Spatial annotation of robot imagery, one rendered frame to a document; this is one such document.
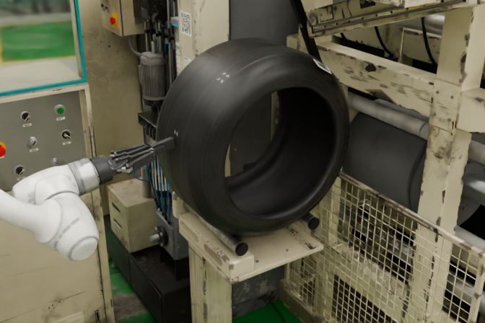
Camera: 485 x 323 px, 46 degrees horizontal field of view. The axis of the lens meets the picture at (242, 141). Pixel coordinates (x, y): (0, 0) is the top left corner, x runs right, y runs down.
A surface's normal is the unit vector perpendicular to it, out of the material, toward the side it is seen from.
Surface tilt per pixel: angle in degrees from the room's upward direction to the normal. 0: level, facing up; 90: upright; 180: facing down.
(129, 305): 0
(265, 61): 43
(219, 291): 90
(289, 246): 0
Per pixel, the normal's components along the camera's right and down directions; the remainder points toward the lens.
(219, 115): -0.14, -0.07
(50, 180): 0.10, -0.73
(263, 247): 0.00, -0.92
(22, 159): 0.53, 0.33
